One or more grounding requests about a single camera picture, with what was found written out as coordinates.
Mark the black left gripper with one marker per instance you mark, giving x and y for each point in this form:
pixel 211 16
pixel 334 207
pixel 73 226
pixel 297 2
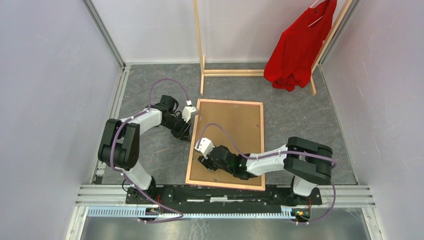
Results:
pixel 183 133

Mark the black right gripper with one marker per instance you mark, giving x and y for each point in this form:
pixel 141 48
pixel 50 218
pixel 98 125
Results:
pixel 207 163

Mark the pink wooden picture frame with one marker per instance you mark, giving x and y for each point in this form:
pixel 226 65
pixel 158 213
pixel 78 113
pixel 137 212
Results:
pixel 190 159

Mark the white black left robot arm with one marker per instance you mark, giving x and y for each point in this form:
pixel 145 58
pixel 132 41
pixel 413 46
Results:
pixel 120 143

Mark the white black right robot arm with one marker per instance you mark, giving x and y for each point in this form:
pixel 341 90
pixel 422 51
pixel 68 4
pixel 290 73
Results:
pixel 310 162

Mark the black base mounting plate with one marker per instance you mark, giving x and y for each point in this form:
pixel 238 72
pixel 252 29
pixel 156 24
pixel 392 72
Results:
pixel 213 200

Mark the red t-shirt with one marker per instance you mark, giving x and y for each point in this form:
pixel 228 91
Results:
pixel 291 62

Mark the pink clothes hanger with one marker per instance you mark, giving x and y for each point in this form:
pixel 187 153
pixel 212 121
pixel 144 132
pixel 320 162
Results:
pixel 317 13

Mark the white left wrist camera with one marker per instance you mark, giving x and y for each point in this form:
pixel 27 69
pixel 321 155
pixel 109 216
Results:
pixel 188 111

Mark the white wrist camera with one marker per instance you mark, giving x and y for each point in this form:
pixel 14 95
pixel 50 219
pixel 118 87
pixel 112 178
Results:
pixel 188 111
pixel 204 146

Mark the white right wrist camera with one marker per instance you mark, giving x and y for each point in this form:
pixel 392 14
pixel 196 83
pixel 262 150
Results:
pixel 204 146

